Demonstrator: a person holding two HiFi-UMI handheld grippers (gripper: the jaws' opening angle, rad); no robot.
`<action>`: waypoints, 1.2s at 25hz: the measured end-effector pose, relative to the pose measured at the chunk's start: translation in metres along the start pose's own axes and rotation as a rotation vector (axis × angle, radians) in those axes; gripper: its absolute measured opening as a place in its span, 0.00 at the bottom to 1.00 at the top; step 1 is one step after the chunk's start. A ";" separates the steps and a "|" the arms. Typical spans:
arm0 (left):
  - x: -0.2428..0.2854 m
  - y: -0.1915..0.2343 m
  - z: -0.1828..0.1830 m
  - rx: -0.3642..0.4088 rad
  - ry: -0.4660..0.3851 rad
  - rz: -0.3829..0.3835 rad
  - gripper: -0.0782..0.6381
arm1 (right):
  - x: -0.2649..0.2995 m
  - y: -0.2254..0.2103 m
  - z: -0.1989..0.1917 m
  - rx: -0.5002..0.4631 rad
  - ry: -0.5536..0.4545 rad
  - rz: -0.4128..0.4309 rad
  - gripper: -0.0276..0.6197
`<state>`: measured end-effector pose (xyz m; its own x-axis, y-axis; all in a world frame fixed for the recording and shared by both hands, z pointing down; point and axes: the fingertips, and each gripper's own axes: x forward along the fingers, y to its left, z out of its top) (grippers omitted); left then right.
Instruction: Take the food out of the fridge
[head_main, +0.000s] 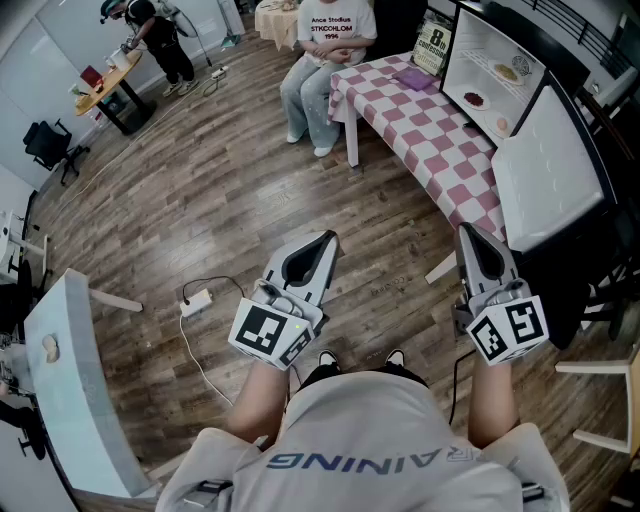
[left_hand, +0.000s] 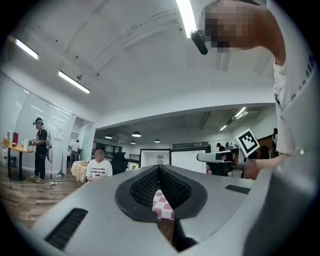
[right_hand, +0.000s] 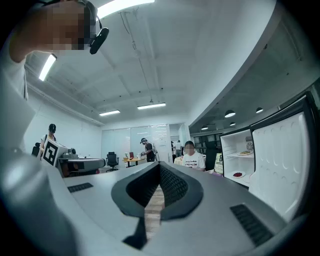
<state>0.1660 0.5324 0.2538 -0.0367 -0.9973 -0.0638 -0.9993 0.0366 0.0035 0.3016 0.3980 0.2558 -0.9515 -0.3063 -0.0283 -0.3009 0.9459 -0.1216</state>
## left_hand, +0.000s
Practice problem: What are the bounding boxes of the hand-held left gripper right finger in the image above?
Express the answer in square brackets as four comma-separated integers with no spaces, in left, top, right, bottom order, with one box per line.
[158,164,256,256]

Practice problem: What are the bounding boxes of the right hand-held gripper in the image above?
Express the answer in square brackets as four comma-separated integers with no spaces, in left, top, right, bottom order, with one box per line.
[196,128,261,179]

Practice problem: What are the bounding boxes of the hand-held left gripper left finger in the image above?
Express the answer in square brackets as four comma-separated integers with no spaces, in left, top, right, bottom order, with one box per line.
[32,164,176,256]

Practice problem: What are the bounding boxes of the person's right forearm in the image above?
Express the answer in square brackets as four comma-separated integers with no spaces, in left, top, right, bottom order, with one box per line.
[244,152,291,180]

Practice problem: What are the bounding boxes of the beige cloth covered table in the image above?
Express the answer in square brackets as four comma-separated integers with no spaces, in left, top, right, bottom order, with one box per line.
[70,160,90,183]

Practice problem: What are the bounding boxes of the green broom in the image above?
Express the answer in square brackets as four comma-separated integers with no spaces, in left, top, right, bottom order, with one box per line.
[55,152,66,178]

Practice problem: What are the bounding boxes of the black office chair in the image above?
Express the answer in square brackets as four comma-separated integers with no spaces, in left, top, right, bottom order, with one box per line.
[111,151,129,175]

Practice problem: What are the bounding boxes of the pink white checkered tablecloth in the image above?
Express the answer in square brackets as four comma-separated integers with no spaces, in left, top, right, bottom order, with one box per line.
[152,189,175,221]

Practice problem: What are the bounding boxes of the round wooden table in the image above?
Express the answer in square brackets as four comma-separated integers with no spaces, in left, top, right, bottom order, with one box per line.
[1,139,34,181]

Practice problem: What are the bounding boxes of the person's white t-shirt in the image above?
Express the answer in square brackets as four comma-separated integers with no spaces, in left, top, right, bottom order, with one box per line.
[266,0,320,157]

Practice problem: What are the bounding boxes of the person's head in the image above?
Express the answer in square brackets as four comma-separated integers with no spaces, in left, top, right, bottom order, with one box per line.
[200,0,287,67]

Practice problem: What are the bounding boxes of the black head-worn camera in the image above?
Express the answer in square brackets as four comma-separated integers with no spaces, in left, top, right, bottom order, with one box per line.
[190,29,209,56]

